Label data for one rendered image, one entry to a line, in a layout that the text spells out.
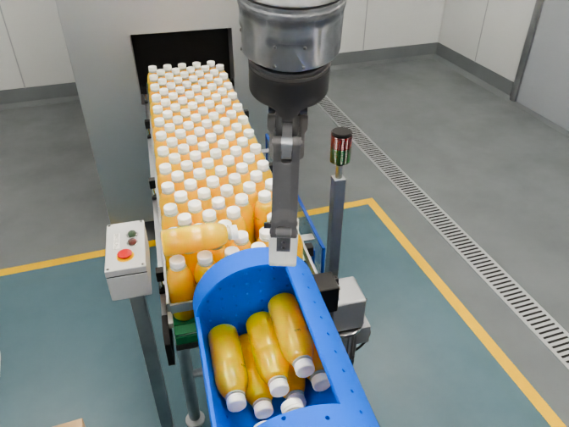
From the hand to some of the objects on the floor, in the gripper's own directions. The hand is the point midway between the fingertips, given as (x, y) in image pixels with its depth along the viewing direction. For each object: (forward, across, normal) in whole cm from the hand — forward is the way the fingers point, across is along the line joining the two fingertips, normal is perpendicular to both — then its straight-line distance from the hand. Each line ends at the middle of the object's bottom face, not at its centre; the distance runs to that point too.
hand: (284, 213), depth 60 cm
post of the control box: (+166, -28, -38) cm, 173 cm away
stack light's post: (+170, -62, +19) cm, 182 cm away
